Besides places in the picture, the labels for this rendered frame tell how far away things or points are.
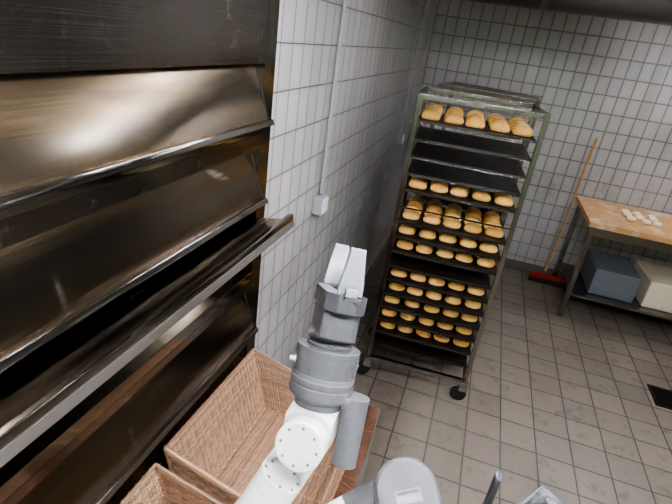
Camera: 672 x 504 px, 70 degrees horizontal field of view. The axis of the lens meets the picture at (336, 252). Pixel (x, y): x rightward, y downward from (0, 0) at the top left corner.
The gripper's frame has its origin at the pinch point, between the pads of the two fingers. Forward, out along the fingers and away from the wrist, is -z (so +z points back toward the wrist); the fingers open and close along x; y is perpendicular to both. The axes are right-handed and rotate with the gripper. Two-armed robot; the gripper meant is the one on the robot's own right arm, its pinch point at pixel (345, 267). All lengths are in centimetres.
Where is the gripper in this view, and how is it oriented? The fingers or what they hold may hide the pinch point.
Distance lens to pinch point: 65.6
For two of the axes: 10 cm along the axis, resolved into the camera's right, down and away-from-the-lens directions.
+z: -2.0, 9.8, 0.3
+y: -9.6, -1.9, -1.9
